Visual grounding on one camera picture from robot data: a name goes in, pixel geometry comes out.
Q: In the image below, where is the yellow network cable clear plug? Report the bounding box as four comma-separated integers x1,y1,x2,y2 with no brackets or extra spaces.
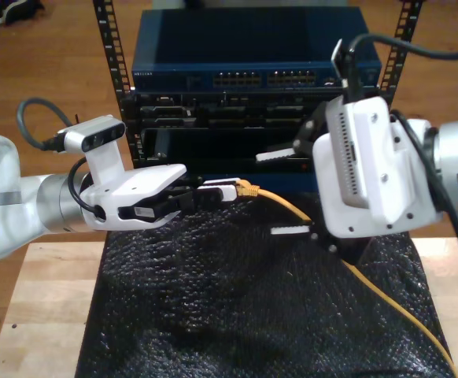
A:
235,179,458,378

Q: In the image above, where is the black rack server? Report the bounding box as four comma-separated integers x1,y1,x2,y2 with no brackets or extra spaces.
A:
120,91,387,129

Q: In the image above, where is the black bubble wrap mat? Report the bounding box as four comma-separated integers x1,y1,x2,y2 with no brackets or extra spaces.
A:
75,192,456,378

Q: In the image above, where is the long black camera cable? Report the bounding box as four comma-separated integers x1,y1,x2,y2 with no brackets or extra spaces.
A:
16,97,75,153
330,33,458,106

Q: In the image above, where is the blue network switch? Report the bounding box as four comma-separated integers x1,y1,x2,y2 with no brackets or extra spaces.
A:
131,8,383,92

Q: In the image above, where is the black perforated rack post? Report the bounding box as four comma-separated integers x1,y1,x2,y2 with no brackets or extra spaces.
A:
378,0,426,107
92,0,146,174

